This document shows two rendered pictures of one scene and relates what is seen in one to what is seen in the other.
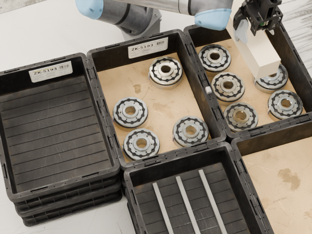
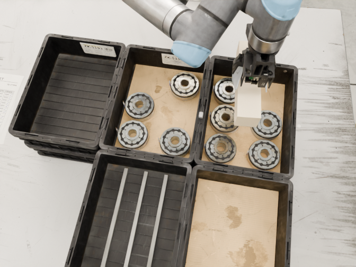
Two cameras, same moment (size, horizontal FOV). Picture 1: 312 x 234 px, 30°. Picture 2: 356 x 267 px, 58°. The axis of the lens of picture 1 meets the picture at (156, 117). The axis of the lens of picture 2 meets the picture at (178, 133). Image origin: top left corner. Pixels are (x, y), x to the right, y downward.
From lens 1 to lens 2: 72 cm
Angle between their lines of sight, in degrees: 15
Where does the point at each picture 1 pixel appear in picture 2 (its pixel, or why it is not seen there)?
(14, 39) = (106, 18)
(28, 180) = (43, 123)
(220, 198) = (169, 204)
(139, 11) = not seen: hidden behind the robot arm
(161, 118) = (162, 119)
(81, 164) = (85, 128)
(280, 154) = (238, 193)
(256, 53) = (242, 103)
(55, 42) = (132, 30)
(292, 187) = (231, 225)
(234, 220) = (169, 228)
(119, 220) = not seen: hidden behind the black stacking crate
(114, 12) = not seen: hidden behind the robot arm
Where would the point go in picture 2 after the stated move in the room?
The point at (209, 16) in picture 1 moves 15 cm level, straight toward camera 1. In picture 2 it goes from (181, 47) to (134, 101)
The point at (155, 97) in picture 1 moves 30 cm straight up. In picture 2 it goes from (167, 101) to (161, 51)
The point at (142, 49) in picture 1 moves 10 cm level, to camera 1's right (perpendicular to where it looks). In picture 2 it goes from (174, 60) to (198, 71)
